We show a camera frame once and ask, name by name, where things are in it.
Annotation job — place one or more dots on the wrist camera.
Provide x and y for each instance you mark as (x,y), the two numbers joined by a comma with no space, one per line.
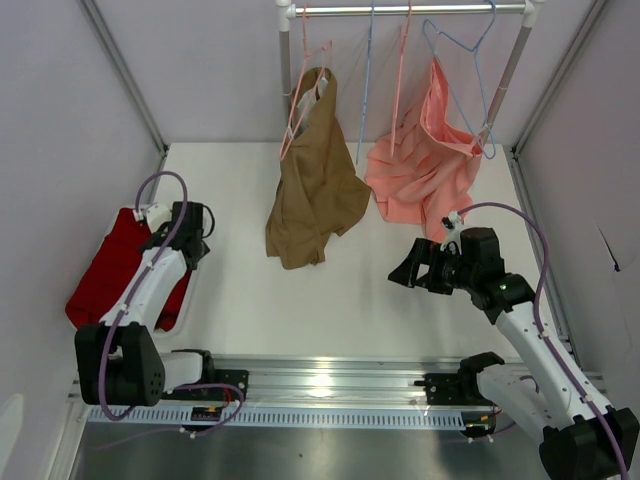
(153,215)
(453,225)

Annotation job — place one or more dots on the red skirt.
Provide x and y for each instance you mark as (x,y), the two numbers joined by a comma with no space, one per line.
(110,271)

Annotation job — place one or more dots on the tan brown skirt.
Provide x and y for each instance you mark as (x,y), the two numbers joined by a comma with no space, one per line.
(319,193)

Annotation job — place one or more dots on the metal clothes rack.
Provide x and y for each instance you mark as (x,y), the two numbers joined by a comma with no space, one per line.
(529,10)

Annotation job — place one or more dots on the salmon pink skirt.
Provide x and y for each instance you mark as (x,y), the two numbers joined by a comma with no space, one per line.
(424,168)

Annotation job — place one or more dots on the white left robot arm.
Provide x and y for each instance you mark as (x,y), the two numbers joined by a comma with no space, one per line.
(117,358)

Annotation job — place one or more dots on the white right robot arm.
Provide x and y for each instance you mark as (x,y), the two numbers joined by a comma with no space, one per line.
(579,433)

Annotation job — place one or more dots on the light blue empty hanger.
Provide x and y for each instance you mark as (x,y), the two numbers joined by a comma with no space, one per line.
(365,97)

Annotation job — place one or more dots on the pink wire hanger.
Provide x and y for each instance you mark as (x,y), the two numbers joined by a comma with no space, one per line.
(399,78)

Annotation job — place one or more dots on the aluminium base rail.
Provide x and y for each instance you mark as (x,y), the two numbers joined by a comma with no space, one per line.
(442,394)

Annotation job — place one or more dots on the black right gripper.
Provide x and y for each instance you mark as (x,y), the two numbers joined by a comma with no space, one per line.
(426,270)

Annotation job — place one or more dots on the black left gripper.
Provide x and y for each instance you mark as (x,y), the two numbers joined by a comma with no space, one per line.
(205,251)

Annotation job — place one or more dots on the white plastic basket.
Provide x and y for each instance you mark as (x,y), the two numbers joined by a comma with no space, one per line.
(173,315)

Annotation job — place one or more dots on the pink hanger with brown skirt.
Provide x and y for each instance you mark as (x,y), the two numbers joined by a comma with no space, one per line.
(299,104)

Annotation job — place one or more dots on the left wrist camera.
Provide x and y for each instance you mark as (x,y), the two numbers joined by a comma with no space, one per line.
(153,215)

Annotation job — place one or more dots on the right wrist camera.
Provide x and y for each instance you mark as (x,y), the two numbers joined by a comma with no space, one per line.
(453,225)

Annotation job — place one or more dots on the blue hanger with pink skirt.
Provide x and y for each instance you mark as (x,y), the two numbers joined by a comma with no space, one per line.
(459,61)

